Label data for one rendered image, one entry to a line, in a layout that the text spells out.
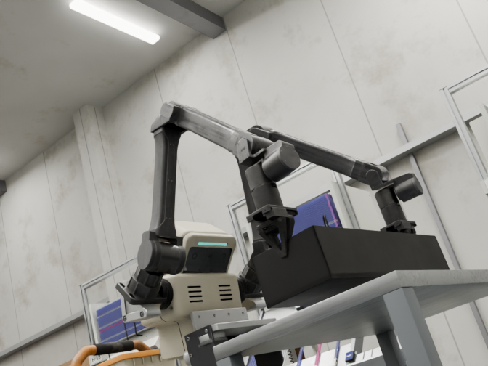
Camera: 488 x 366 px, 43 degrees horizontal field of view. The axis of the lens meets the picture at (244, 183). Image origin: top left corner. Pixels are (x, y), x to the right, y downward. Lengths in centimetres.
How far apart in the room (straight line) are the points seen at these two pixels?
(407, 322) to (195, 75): 679
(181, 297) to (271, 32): 566
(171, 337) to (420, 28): 493
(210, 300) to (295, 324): 65
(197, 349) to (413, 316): 76
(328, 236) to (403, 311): 27
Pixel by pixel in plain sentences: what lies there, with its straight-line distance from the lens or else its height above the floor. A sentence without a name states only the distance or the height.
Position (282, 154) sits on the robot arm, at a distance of 126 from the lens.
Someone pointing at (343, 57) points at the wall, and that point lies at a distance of 657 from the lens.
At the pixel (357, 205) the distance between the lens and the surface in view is 361.
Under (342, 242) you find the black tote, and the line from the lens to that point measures 130.
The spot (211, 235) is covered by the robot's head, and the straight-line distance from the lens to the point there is 180.
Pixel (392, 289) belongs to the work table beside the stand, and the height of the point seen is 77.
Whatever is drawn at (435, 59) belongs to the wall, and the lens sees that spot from 615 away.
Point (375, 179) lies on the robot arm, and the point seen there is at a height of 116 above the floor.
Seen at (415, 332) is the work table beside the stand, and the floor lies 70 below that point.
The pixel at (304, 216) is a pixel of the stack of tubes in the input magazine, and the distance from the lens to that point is 347.
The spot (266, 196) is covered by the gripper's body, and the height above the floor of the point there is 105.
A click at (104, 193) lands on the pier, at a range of 808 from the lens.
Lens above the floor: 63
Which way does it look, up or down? 21 degrees up
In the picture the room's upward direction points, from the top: 17 degrees counter-clockwise
